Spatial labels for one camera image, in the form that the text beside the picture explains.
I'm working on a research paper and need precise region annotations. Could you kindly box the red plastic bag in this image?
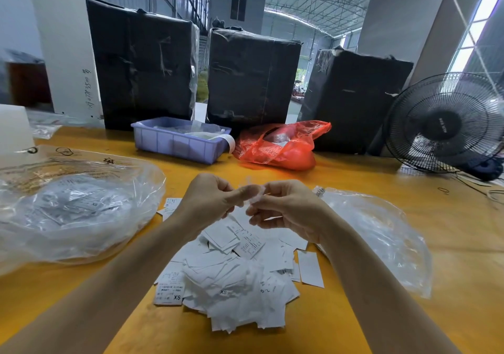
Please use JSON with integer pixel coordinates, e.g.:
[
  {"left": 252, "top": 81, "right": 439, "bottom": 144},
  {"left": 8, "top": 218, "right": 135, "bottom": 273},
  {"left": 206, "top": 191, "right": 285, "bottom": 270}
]
[{"left": 233, "top": 120, "right": 332, "bottom": 171}]

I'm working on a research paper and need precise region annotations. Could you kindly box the person's left hand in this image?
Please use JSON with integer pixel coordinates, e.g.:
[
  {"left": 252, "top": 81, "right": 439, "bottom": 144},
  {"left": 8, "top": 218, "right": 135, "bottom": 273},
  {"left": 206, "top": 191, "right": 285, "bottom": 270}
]
[{"left": 173, "top": 172, "right": 261, "bottom": 236}]

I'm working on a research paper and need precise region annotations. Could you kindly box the white foam box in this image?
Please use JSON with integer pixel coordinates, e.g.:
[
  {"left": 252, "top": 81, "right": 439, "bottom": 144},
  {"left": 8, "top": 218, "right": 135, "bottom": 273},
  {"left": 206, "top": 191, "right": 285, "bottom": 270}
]
[{"left": 0, "top": 103, "right": 36, "bottom": 159}]

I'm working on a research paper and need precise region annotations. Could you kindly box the large black wrapped bale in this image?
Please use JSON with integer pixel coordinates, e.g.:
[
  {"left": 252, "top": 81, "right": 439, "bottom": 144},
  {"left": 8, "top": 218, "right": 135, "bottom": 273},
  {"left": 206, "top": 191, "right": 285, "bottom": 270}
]
[
  {"left": 298, "top": 46, "right": 415, "bottom": 156},
  {"left": 86, "top": 0, "right": 200, "bottom": 132},
  {"left": 205, "top": 27, "right": 302, "bottom": 135}
]

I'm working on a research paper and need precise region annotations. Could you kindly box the grey cabin with window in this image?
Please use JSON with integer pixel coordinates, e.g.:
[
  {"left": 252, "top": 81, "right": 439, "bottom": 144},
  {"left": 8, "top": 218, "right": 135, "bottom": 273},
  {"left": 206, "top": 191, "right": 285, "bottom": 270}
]
[{"left": 208, "top": 0, "right": 267, "bottom": 34}]

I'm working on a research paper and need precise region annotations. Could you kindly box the person's right forearm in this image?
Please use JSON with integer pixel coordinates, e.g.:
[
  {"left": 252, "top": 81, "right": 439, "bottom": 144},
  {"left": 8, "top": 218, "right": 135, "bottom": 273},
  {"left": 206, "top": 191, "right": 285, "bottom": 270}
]
[{"left": 317, "top": 225, "right": 464, "bottom": 354}]

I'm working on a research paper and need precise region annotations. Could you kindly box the blue plastic bin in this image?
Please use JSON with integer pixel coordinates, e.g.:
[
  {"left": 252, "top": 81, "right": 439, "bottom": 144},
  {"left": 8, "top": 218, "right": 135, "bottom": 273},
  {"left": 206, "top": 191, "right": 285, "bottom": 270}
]
[{"left": 131, "top": 116, "right": 236, "bottom": 165}]

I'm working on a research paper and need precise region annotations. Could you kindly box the person's left forearm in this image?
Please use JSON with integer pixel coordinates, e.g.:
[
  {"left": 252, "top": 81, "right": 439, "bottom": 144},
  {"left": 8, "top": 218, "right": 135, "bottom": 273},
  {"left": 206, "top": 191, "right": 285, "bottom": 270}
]
[{"left": 0, "top": 218, "right": 196, "bottom": 354}]

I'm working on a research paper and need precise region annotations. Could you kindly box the black table fan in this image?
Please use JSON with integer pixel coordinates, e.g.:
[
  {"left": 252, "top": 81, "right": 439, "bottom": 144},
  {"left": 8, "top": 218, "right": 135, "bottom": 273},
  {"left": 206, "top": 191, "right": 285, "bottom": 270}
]
[{"left": 383, "top": 72, "right": 504, "bottom": 178}]

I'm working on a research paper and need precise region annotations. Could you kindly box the person's right hand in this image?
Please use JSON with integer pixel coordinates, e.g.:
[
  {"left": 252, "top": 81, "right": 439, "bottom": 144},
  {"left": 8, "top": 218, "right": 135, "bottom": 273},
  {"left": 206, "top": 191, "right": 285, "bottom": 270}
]
[{"left": 246, "top": 179, "right": 341, "bottom": 245}]

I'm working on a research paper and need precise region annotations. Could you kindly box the clear plastic bag black print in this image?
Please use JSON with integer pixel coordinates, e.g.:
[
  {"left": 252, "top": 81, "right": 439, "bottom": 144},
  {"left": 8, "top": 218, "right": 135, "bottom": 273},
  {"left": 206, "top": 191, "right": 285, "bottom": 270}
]
[{"left": 312, "top": 186, "right": 434, "bottom": 299}]

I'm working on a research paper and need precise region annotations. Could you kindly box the white pillar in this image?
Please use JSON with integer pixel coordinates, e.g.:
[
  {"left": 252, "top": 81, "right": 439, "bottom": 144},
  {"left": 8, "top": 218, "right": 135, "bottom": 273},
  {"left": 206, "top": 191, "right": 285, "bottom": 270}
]
[{"left": 25, "top": 0, "right": 103, "bottom": 123}]

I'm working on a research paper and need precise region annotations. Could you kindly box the white paper label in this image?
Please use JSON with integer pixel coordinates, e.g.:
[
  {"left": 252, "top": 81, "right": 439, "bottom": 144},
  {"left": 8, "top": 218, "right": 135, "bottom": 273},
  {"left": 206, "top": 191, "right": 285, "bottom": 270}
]
[{"left": 241, "top": 183, "right": 269, "bottom": 206}]

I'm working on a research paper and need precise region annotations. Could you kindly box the pile of white labels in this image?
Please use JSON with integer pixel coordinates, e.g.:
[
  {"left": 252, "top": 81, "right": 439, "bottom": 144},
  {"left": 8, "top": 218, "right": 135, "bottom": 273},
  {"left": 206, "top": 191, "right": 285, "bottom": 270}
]
[{"left": 153, "top": 196, "right": 326, "bottom": 334}]

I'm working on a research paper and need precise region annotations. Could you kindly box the brown wooden cabinet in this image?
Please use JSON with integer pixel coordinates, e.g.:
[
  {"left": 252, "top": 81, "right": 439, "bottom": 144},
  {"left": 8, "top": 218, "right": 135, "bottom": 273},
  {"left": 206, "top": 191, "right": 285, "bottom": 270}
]
[{"left": 6, "top": 62, "right": 52, "bottom": 106}]

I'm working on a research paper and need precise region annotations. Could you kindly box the large clear bag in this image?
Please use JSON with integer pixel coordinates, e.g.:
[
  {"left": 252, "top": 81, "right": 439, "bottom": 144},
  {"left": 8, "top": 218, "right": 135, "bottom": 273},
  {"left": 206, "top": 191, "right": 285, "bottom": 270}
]
[{"left": 0, "top": 145, "right": 167, "bottom": 276}]

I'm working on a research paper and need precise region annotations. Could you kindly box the bundle of cables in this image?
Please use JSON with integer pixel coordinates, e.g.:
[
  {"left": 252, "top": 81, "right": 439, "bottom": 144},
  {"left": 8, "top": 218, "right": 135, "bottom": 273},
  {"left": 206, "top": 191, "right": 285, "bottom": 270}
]
[{"left": 458, "top": 170, "right": 504, "bottom": 203}]

